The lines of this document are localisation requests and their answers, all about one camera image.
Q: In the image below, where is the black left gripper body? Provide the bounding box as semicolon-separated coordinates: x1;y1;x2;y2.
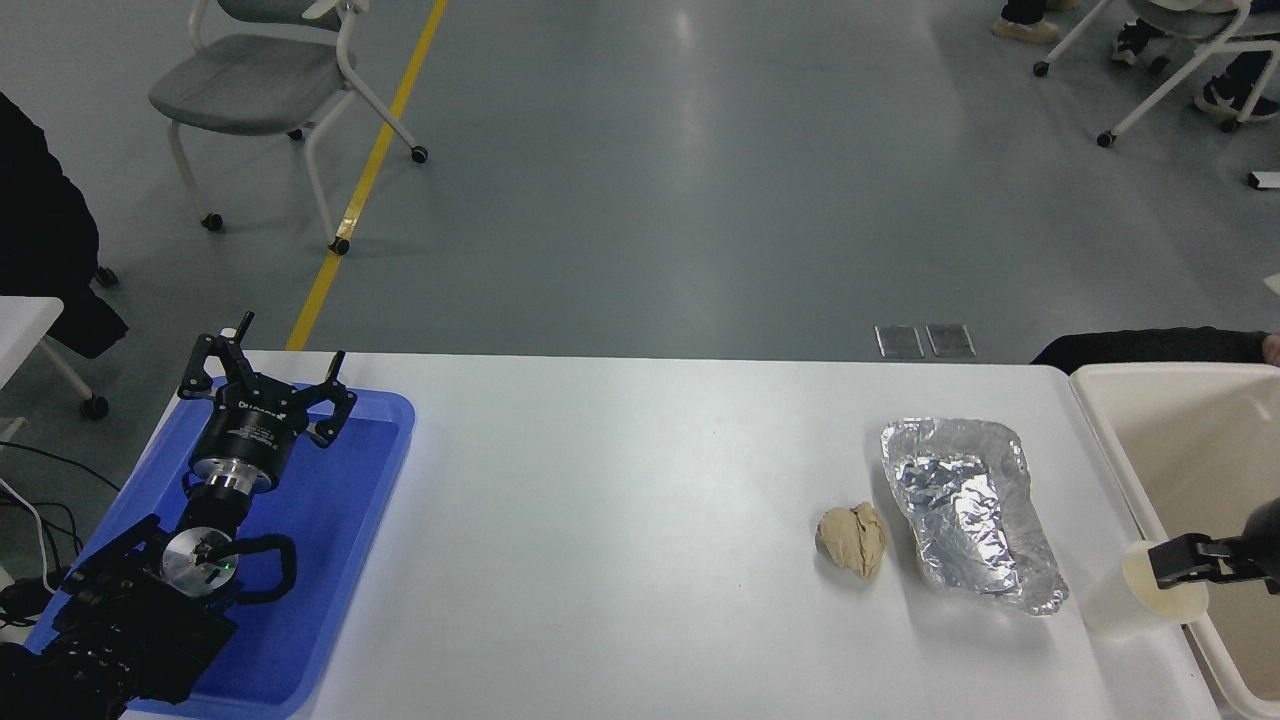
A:
193;381;314;474

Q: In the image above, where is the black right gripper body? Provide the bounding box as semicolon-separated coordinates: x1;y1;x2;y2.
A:
1245;497;1280;597

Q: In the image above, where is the white paper cup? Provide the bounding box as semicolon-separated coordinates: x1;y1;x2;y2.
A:
1085;540;1211;638

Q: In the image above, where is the large pale plastic bin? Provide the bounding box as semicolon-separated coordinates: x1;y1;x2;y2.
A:
1068;362;1280;720

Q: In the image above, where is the blue plastic tray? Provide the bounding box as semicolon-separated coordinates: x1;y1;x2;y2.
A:
25;377;416;719

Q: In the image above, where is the small white table with caster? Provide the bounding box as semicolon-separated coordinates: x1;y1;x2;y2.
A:
0;296;111;421

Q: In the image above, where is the crumpled silver foil tray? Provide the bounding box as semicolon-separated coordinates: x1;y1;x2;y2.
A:
880;417;1070;617

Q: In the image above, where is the person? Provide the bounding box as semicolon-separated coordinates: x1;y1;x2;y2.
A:
0;90;131;360
991;0;1063;45
1110;0;1280;123

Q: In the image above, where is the crumpled tan paper ball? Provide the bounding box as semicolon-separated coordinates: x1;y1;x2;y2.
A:
815;502;889;582

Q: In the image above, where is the thin black cable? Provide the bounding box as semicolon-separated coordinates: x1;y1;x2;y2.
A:
0;440;123;496

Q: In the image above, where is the black cable loop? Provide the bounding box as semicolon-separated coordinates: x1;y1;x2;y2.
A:
0;498;86;626

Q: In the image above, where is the white cable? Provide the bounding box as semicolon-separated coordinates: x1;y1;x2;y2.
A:
0;475;56;596

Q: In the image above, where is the grey chair with white frame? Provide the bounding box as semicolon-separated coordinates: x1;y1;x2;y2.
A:
149;0;430;256

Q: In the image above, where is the white frame chair on casters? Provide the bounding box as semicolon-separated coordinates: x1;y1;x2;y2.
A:
1033;0;1280;149

